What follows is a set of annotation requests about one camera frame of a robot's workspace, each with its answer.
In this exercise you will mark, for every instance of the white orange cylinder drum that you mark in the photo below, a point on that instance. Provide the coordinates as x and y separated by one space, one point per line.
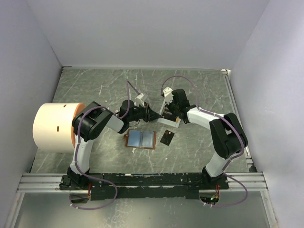
52 127

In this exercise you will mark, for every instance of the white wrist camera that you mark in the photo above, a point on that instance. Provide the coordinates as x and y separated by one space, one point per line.
167 94
140 100

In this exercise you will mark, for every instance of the aluminium front rail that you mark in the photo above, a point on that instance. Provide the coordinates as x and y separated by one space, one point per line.
48 182

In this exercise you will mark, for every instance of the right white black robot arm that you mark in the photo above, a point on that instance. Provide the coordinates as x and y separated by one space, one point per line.
228 137

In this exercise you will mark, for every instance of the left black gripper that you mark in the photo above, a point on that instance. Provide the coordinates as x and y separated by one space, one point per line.
149 115

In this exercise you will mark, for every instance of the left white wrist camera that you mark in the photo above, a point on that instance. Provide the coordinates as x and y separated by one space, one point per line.
140 100

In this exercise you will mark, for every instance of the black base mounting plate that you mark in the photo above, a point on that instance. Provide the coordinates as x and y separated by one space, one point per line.
145 185

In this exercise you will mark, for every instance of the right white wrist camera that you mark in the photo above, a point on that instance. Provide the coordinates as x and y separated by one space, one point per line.
167 94

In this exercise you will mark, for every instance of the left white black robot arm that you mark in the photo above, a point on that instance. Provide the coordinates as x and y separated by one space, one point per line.
89 124

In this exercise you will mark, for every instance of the aluminium rail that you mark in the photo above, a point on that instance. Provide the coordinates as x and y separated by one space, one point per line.
48 182
226 73

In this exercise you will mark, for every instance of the aluminium right side rail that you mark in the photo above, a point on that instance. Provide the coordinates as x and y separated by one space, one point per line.
226 73

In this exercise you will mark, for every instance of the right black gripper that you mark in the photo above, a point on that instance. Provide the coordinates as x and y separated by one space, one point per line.
170 104

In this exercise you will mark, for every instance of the black card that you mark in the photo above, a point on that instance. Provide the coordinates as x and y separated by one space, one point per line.
167 137

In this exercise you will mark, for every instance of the brown leather card holder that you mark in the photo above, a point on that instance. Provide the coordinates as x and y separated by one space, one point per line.
140 139

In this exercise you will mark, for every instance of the white card tray box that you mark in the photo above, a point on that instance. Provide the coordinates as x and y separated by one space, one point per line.
167 122

